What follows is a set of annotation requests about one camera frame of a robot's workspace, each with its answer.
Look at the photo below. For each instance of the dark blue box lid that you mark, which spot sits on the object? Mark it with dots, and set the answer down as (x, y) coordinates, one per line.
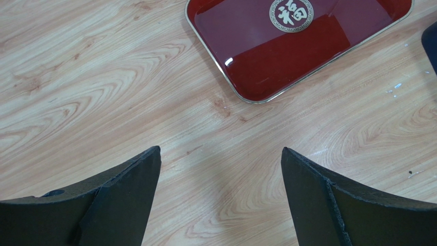
(429, 41)

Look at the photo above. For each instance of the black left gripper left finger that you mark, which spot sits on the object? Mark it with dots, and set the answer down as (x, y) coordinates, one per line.
(109, 208)

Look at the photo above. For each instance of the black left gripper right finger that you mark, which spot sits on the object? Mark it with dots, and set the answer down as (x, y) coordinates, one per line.
(328, 208)

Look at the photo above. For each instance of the red chocolate tray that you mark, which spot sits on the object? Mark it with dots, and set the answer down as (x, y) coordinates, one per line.
(263, 48)

